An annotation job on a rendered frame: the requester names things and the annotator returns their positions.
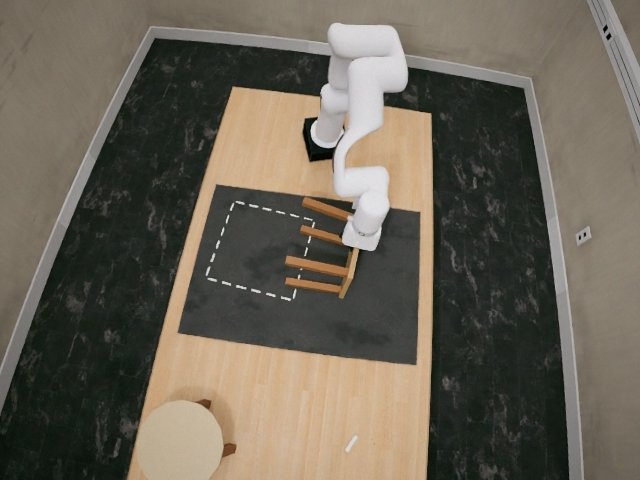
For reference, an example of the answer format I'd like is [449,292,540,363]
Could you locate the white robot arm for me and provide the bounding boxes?
[311,23,408,237]

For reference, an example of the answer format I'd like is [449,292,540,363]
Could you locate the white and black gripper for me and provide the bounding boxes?
[339,221,381,254]

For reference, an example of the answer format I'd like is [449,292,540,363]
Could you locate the dark grey mat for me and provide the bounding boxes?
[177,184,421,366]

